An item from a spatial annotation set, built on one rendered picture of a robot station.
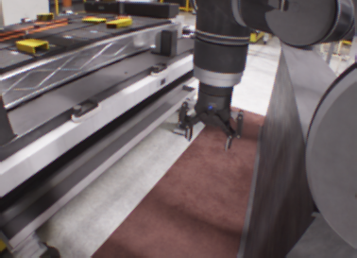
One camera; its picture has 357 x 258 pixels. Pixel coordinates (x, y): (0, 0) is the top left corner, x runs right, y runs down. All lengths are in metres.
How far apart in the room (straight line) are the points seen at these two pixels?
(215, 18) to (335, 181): 0.31
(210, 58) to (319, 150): 0.28
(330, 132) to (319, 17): 0.17
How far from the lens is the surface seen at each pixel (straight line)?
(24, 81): 0.86
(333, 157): 0.21
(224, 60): 0.43
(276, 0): 0.35
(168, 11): 1.75
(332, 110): 0.20
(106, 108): 0.83
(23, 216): 1.17
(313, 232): 0.59
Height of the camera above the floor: 1.23
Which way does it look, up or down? 31 degrees down
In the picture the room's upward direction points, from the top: 4 degrees clockwise
